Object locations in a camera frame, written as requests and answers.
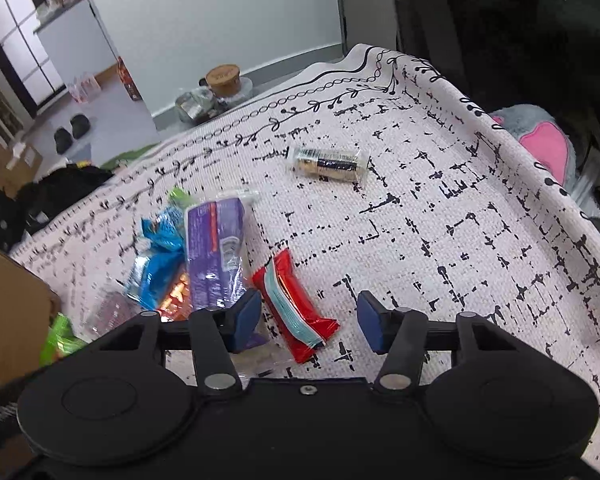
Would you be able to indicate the white cabinet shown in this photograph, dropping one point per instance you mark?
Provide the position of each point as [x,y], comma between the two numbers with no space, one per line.
[77,43]

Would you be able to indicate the purple wafer package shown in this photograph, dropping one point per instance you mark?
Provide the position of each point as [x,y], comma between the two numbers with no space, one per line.
[215,264]

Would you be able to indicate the clear plastic trash bag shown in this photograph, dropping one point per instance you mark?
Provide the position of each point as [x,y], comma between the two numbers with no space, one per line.
[196,106]

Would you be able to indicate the black clothes pile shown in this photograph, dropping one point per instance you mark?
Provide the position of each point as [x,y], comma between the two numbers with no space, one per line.
[36,203]

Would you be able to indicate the red snack bar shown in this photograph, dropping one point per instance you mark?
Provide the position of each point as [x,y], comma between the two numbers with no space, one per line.
[302,327]

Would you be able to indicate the orange jelly snack packet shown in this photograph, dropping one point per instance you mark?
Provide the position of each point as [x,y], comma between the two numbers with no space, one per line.
[176,305]

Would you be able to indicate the cardboard box on floor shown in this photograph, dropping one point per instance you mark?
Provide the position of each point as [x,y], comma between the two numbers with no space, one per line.
[18,170]

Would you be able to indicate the black framed glass door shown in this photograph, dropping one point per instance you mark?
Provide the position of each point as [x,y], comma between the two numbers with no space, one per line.
[23,60]

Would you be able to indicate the brown cardboard box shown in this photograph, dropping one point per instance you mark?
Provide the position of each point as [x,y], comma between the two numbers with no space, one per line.
[27,308]

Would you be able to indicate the clear purple candy packet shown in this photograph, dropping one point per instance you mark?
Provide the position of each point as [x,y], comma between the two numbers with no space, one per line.
[111,308]

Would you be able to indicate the pink grey plush toy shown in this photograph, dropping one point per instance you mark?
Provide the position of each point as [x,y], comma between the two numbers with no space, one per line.
[537,131]

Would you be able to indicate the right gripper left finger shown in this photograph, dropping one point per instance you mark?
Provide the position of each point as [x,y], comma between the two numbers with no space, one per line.
[215,336]

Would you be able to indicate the black slipper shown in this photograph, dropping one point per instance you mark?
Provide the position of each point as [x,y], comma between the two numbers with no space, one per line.
[63,140]
[80,126]

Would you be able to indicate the blue triangular snack packet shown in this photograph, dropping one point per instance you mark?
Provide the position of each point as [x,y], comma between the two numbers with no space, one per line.
[166,230]

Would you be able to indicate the red oil bottle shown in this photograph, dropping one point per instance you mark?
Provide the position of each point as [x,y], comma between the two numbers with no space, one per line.
[127,81]

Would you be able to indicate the brown instant noodle cup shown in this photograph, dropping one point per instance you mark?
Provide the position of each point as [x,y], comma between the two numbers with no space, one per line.
[224,80]

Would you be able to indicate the green cartoon floor mat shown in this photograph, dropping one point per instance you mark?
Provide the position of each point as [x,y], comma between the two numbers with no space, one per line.
[123,160]

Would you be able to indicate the green snack packet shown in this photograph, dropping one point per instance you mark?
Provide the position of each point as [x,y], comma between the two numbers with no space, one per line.
[60,341]

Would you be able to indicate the right black slipper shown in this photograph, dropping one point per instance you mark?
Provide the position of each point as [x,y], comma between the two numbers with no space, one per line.
[80,126]

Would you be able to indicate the left black slipper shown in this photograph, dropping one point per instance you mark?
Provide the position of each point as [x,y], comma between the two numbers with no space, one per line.
[63,140]

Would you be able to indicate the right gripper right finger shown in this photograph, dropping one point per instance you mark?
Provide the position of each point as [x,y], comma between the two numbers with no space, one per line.
[399,336]

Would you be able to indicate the black hanging coat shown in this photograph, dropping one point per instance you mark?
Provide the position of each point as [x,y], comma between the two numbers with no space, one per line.
[545,52]

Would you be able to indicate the white black patterned cloth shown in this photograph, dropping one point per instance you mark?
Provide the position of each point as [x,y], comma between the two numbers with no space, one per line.
[452,215]

